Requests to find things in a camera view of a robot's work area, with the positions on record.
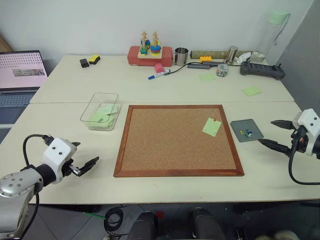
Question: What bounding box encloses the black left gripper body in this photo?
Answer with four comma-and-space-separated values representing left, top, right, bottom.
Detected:
61, 158, 84, 178

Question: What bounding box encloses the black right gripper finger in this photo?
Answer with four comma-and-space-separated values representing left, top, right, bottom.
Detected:
257, 138, 293, 158
270, 119, 295, 131

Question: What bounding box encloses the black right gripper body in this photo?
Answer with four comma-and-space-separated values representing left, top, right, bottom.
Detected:
290, 124, 308, 154

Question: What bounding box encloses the green sticky note pad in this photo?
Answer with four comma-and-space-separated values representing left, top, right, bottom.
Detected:
241, 85, 263, 97

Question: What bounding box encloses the green sticky note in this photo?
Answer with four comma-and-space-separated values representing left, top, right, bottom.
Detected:
201, 117, 223, 138
199, 72, 217, 82

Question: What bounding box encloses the small jar of pins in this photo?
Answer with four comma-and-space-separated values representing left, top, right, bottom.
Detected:
215, 63, 229, 79

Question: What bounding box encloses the wood-framed cork board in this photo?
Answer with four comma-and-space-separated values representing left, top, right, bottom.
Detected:
113, 104, 245, 179

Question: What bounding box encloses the yellow black sponge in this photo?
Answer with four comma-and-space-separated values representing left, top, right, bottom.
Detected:
88, 54, 102, 67

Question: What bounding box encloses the light green paper stack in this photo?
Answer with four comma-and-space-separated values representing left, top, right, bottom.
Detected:
88, 104, 119, 130

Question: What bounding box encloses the clear plastic lid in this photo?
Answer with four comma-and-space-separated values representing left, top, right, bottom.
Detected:
79, 92, 120, 124

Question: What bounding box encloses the grey flat tray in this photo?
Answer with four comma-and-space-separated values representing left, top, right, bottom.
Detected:
229, 118, 265, 143

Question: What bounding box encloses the clear plastic box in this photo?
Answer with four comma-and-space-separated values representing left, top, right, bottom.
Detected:
87, 100, 123, 132

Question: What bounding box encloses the black handheld controller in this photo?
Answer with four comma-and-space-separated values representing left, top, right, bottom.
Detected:
239, 61, 287, 81

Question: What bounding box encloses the white crumpled paper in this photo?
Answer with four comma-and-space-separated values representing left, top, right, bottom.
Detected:
234, 52, 252, 65

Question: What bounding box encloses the dark rounded shape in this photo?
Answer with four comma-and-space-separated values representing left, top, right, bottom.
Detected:
191, 207, 226, 240
129, 210, 159, 240

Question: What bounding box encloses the steel cylinder tumbler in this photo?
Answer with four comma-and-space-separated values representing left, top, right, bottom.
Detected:
223, 45, 239, 66

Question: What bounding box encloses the clear bottle green lid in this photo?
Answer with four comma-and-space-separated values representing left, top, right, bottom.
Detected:
258, 9, 292, 60

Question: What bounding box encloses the open laptop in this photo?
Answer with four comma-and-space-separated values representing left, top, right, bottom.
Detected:
0, 50, 49, 125

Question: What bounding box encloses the olive cardboard tube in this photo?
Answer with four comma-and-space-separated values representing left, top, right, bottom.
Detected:
190, 50, 251, 59

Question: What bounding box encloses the grey usb hub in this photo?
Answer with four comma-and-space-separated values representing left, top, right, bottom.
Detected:
187, 62, 219, 70

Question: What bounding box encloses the red rectangular block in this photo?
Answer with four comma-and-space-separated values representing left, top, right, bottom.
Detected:
127, 45, 174, 68

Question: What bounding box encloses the blue whiteboard marker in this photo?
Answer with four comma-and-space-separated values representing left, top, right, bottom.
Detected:
147, 69, 172, 81

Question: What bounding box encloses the wooden colourful stacking toy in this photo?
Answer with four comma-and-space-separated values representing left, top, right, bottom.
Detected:
137, 30, 164, 61

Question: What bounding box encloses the steel mug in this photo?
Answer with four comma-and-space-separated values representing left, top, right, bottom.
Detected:
174, 47, 190, 67

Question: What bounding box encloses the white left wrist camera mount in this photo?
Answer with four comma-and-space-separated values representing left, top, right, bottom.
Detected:
41, 137, 78, 185

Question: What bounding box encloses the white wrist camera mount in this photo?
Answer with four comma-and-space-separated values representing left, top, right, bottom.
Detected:
291, 108, 320, 158
41, 137, 78, 185

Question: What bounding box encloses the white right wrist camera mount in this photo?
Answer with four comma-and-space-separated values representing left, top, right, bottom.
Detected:
291, 108, 320, 158

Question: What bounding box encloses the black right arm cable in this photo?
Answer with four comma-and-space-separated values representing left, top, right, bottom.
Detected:
288, 129, 320, 186

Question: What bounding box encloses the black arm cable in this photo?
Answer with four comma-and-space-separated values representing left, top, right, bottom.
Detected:
288, 129, 320, 186
22, 134, 55, 218

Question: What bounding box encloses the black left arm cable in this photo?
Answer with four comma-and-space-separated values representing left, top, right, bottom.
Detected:
22, 134, 55, 218

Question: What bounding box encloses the green floor cable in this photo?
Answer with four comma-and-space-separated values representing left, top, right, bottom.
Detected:
81, 211, 106, 220

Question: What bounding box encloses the black coiled floor cable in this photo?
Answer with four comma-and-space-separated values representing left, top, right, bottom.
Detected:
103, 207, 125, 233

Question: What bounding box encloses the black usb hub cable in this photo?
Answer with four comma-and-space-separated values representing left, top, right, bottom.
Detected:
169, 63, 190, 75

